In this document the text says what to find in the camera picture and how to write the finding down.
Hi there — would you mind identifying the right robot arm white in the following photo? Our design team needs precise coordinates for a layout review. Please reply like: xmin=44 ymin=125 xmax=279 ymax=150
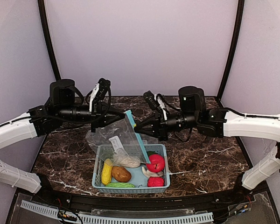
xmin=134 ymin=86 xmax=280 ymax=191

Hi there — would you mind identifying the green cucumber toy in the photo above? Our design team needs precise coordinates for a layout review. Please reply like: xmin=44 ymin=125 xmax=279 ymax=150
xmin=106 ymin=182 xmax=135 ymax=188

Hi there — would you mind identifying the right black frame post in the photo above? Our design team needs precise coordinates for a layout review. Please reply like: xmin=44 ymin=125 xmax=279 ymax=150
xmin=217 ymin=0 xmax=245 ymax=101

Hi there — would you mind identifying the green round fruit toy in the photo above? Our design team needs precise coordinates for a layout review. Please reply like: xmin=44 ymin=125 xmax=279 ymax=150
xmin=147 ymin=151 xmax=156 ymax=156

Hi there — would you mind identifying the left black frame post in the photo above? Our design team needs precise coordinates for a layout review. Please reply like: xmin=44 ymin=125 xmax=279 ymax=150
xmin=37 ymin=0 xmax=61 ymax=81

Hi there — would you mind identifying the brown potato toy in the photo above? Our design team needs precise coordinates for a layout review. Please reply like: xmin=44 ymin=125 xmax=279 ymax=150
xmin=112 ymin=166 xmax=132 ymax=182

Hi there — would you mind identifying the black aluminium frame rail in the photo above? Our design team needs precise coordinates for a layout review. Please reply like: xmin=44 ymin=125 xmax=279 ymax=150
xmin=33 ymin=190 xmax=239 ymax=211

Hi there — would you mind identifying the red raspberry toy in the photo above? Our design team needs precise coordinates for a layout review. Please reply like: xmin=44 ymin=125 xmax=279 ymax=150
xmin=147 ymin=177 xmax=164 ymax=187

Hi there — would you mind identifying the yellow corn toy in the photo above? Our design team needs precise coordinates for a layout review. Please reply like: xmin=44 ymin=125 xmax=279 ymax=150
xmin=101 ymin=159 xmax=113 ymax=185

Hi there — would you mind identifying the white mushroom toy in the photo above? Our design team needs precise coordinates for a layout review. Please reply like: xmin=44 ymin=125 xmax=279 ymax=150
xmin=141 ymin=167 xmax=164 ymax=178

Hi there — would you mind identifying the clear zip top bag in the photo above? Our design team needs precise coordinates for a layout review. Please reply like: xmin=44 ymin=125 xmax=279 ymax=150
xmin=85 ymin=110 xmax=149 ymax=166

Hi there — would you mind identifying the white bitter gourd toy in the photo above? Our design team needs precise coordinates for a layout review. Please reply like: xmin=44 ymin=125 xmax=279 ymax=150
xmin=113 ymin=154 xmax=141 ymax=168

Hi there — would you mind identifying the red apple toy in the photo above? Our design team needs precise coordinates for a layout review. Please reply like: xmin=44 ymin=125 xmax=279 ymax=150
xmin=146 ymin=154 xmax=165 ymax=173

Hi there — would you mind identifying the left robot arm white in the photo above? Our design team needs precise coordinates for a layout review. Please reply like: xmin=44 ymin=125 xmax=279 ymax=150
xmin=0 ymin=78 xmax=125 ymax=194

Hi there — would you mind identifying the clear zip bag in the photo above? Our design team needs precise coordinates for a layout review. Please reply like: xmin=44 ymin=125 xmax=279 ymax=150
xmin=85 ymin=110 xmax=149 ymax=166
xmin=142 ymin=137 xmax=159 ymax=145

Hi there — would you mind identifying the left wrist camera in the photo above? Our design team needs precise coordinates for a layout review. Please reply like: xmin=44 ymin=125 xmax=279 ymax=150
xmin=89 ymin=78 xmax=111 ymax=112

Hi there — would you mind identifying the grey slotted cable duct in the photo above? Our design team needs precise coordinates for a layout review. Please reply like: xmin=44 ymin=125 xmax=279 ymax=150
xmin=21 ymin=200 xmax=214 ymax=224

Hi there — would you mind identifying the black frame post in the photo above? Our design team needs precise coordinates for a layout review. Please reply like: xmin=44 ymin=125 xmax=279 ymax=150
xmin=37 ymin=0 xmax=61 ymax=81
xmin=217 ymin=0 xmax=245 ymax=101

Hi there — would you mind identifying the light blue plastic basket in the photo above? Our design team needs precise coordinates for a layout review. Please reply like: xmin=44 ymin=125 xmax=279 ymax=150
xmin=92 ymin=144 xmax=170 ymax=194

